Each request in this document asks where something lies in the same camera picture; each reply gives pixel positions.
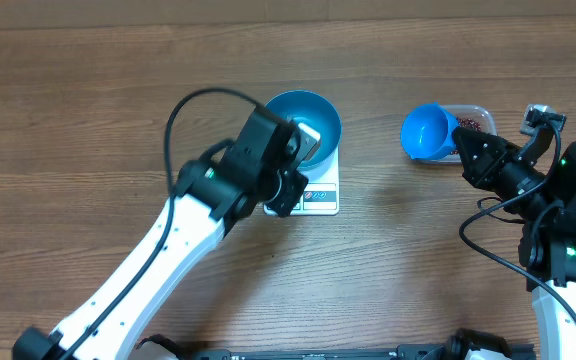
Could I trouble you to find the blue plastic measuring scoop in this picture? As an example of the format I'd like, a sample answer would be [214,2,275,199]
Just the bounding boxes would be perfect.
[400,103,459,161]

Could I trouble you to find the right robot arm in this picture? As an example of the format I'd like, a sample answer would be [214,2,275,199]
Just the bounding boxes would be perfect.
[452,124,576,359]

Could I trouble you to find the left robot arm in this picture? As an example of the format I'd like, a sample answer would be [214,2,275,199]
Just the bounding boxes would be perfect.
[12,106,321,359]

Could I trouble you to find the white digital kitchen scale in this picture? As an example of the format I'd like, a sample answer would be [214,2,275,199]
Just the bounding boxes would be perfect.
[291,149,340,216]

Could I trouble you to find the teal blue bowl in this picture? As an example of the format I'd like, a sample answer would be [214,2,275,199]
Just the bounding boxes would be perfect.
[266,90,342,170]

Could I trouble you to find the red adzuki beans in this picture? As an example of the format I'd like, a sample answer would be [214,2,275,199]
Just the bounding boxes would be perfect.
[449,117,483,155]

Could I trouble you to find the clear plastic food container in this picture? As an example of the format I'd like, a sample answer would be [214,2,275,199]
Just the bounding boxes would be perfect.
[400,103,497,164]

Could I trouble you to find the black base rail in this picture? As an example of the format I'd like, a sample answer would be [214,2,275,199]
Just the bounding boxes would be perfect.
[137,327,537,360]

